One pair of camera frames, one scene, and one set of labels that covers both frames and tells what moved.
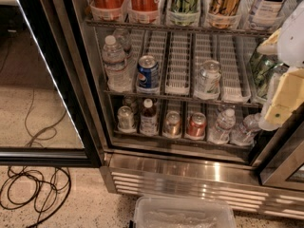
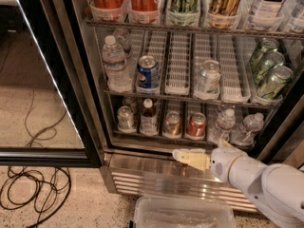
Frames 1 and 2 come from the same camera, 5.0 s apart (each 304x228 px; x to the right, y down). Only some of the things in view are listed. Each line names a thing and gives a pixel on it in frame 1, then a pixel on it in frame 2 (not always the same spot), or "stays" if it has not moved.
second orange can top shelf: x=144 y=4 stays
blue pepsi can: x=147 y=80 stays
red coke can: x=197 y=123 stays
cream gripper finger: x=270 y=46 -> x=197 y=158
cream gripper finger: x=288 y=96 -> x=225 y=142
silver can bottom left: x=125 y=120 stays
